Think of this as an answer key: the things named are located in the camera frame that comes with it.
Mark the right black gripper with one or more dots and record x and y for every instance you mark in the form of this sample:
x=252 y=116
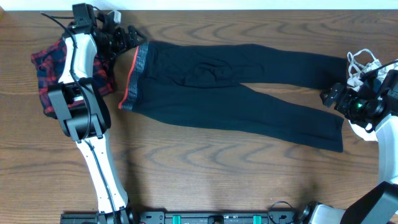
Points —
x=342 y=105

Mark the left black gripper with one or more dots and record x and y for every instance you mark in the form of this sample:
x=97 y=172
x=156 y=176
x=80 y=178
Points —
x=120 y=46

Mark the black leggings with red waistband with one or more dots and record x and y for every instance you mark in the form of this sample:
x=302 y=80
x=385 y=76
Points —
x=208 y=87

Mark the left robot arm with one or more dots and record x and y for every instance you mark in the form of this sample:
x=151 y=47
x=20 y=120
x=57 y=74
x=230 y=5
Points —
x=81 y=111

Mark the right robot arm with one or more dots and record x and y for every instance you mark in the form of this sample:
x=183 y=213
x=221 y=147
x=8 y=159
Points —
x=372 y=112

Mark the white fern print garment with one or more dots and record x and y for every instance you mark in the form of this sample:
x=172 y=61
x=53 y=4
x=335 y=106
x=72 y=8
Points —
x=355 y=71

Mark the red navy plaid garment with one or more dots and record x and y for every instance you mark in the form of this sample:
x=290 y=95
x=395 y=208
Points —
x=38 y=58

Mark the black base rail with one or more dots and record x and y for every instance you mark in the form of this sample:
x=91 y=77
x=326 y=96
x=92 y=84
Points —
x=274 y=215

